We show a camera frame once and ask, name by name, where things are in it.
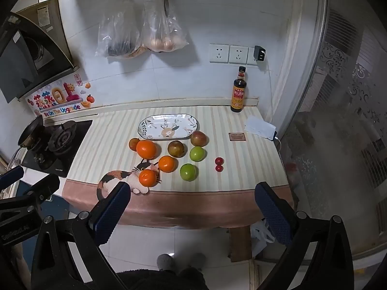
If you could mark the black plug adapter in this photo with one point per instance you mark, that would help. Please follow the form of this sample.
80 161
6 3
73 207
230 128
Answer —
260 53

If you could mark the patterned glass sliding door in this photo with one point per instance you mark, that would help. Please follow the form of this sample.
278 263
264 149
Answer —
332 96

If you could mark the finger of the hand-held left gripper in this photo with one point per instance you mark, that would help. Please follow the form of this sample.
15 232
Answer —
12 176
45 187

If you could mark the pink red apple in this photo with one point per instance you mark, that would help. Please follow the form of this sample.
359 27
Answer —
198 138

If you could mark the white plastic bag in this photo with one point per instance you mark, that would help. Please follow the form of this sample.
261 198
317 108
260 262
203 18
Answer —
261 235

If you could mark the person's grey slipper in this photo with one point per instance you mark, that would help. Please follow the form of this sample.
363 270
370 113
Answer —
196 259
166 261

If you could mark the dark skinned orange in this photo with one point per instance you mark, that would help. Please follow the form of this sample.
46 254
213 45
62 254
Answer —
133 145

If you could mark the brown cardboard piece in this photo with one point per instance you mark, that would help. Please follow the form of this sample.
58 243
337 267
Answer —
240 244

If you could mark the floral oval plate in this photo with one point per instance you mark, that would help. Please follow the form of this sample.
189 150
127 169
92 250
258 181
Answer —
157 125

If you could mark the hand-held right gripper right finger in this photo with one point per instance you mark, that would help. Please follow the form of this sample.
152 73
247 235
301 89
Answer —
272 215

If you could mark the person's dark trousers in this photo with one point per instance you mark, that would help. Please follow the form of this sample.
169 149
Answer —
163 281

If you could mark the striped cat print table mat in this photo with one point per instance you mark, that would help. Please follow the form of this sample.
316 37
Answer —
235 175

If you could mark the large orange with stem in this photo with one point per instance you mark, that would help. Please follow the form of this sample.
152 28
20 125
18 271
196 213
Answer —
146 149

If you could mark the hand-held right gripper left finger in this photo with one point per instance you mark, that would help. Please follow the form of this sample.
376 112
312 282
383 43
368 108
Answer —
111 215

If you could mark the black gas stove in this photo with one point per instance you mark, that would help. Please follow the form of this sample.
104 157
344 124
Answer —
62 140

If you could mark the small brown card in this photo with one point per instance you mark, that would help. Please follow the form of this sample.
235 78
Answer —
236 137

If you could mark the plastic bag with dark contents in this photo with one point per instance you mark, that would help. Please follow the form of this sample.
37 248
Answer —
121 36

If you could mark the green apple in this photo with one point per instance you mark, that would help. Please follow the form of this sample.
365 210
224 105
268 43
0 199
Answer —
188 172
197 153

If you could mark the brown spice jar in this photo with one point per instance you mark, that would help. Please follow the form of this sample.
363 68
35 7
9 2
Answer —
238 96

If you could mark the brownish red apple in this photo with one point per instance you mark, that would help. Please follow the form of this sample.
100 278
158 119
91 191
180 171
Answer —
176 149

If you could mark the white wall socket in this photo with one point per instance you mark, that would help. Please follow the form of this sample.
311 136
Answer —
238 55
219 53
250 57

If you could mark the black frying pan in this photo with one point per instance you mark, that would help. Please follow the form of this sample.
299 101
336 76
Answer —
30 130

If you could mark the plastic bag with eggs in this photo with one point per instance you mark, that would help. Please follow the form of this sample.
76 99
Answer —
163 39

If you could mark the black range hood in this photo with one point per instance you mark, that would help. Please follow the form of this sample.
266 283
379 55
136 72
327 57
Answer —
30 51

